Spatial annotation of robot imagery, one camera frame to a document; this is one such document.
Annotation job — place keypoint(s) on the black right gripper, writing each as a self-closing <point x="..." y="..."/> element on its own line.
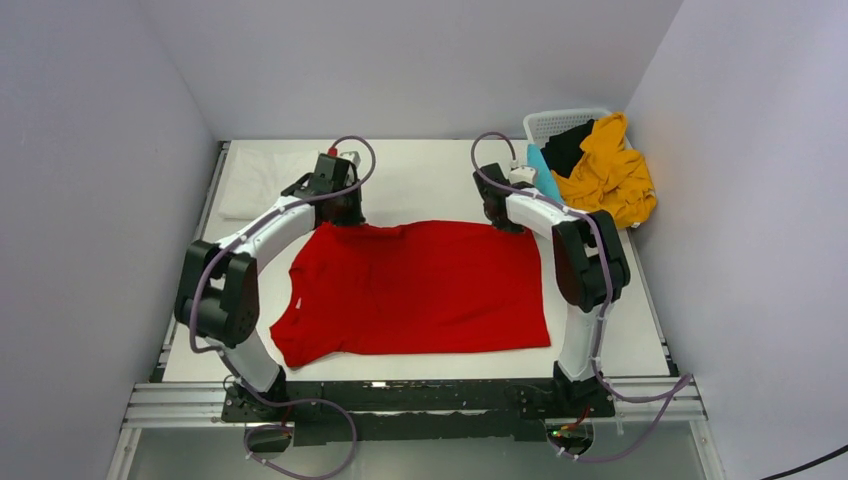
<point x="513" y="227"/>

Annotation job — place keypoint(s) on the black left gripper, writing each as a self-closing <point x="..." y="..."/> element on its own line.
<point x="356" y="217"/>

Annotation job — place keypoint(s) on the red t-shirt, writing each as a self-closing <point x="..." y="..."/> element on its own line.
<point x="431" y="287"/>

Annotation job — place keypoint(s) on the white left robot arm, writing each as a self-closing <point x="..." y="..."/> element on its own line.
<point x="218" y="296"/>

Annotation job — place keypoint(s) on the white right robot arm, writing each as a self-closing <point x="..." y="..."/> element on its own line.
<point x="590" y="267"/>

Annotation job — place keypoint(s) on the teal t-shirt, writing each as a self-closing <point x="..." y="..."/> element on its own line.
<point x="544" y="180"/>

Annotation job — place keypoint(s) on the black t-shirt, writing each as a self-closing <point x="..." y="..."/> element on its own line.
<point x="563" y="151"/>

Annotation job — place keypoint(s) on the white plastic laundry basket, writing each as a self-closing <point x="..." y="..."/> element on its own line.
<point x="539" y="127"/>

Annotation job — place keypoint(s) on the folded white t-shirt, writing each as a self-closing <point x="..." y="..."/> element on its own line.
<point x="257" y="179"/>

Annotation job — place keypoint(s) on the yellow t-shirt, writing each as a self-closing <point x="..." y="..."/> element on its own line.
<point x="610" y="176"/>

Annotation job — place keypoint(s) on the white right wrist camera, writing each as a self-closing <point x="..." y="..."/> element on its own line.
<point x="522" y="174"/>

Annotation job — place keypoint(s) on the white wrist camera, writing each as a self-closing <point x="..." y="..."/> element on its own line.
<point x="522" y="174"/>
<point x="348" y="155"/>

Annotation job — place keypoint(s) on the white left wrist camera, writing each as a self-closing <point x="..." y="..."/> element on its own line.
<point x="348" y="155"/>

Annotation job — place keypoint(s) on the aluminium frame rail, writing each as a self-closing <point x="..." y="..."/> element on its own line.
<point x="214" y="404"/>

